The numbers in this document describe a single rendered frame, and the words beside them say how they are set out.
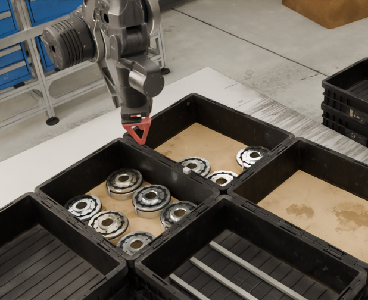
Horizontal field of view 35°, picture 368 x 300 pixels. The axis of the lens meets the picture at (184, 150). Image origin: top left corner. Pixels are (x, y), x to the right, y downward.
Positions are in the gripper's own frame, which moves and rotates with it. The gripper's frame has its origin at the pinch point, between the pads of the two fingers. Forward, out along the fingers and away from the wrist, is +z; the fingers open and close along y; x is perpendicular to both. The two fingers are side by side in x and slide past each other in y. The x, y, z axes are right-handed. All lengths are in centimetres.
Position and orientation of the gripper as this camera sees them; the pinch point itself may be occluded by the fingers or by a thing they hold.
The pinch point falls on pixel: (142, 133)
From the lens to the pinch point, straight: 143.7
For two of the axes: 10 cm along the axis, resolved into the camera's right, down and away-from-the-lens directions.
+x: -9.9, 1.0, 0.8
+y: 0.1, -5.8, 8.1
